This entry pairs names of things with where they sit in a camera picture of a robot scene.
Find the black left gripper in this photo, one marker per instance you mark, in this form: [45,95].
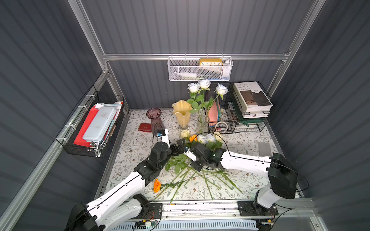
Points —
[176,148]

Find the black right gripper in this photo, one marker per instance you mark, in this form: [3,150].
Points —
[198,150]

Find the white rose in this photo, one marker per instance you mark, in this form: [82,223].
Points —
[220,91]
[202,139]
[204,86]
[195,97]

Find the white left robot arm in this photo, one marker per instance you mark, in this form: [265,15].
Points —
[121,190]

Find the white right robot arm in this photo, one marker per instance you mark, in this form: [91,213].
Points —
[281,175]

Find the cream rose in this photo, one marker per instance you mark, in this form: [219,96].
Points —
[185,134]

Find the masking tape roll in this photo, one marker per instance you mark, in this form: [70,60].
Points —
[221,126]

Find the red wallet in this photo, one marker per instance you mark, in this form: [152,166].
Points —
[145,127]

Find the clear glass vase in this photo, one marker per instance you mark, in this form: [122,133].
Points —
[203,124]

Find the yellow ruffled vase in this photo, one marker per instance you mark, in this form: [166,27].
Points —
[181,110]

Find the purple glass vase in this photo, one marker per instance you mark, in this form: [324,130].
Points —
[157,126]

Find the orange flower lower left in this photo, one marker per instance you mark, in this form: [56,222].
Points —
[156,186]

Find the white hardcover book stack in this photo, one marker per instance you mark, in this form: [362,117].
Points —
[252,100]

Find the white plastic case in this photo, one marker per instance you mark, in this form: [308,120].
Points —
[100,124]

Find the red folder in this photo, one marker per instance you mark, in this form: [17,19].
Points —
[79,139]

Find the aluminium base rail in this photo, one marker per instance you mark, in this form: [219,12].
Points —
[225,215]

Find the black wire desk organizer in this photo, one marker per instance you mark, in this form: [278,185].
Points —
[225,114]

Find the white wire wall basket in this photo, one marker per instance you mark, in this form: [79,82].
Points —
[183,68]

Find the black wire wall basket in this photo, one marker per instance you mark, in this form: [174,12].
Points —
[97,149]

